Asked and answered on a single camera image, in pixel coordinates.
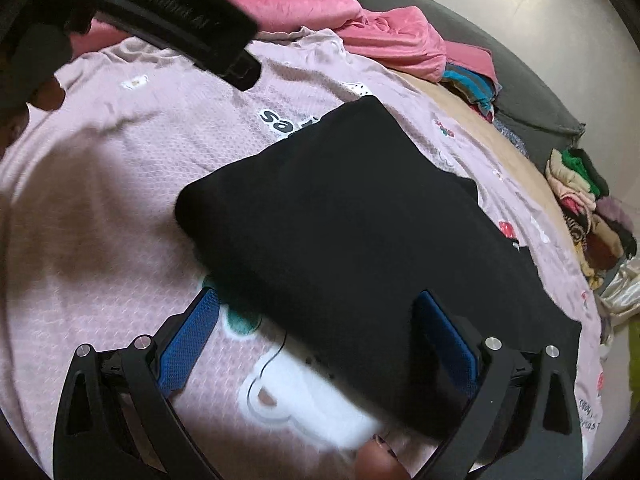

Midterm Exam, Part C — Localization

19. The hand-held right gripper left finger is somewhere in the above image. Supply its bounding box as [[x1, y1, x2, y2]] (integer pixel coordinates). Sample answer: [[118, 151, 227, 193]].
[[52, 285, 223, 480]]

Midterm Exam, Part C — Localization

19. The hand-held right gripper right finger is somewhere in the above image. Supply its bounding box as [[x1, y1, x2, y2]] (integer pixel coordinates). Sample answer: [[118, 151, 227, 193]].
[[410, 289, 586, 480]]

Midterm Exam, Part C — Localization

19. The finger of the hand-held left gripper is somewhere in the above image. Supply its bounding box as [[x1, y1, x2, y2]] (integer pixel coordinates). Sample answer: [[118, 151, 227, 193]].
[[192, 45, 262, 92]]

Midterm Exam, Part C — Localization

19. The black sweater with orange cuffs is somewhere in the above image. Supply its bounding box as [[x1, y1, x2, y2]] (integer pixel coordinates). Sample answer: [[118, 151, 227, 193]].
[[174, 95, 583, 441]]

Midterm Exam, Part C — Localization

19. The pile of assorted clothes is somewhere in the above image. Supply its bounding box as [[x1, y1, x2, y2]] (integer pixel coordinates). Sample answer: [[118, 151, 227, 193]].
[[544, 147, 638, 291]]

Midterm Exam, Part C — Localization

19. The person's right hand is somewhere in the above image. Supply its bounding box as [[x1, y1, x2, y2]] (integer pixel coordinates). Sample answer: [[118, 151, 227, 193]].
[[354, 435, 414, 480]]

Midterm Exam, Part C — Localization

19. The person's left hand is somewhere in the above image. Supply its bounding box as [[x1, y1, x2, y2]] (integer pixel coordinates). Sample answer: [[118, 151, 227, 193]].
[[0, 76, 69, 161]]

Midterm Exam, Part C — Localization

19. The lilac printed blanket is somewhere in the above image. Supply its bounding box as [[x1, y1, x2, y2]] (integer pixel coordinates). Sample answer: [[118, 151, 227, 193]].
[[0, 27, 608, 480]]

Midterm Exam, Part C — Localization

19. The pink plush blanket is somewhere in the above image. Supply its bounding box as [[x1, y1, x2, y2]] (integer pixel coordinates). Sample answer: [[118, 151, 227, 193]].
[[92, 0, 448, 83]]

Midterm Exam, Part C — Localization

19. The beige bed sheet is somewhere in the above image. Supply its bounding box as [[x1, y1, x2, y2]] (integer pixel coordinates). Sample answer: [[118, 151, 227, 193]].
[[390, 67, 566, 211]]

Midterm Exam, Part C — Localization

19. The pink folded towel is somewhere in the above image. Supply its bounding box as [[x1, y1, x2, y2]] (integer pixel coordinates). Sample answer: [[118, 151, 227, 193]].
[[442, 40, 501, 86]]

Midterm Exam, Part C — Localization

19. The blue striped folded cloth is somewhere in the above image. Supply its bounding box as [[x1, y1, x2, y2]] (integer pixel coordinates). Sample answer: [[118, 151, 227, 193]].
[[440, 65, 503, 122]]

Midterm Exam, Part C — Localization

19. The grey headboard cushion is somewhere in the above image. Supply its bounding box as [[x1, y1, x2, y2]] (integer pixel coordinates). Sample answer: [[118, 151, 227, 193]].
[[352, 0, 586, 161]]

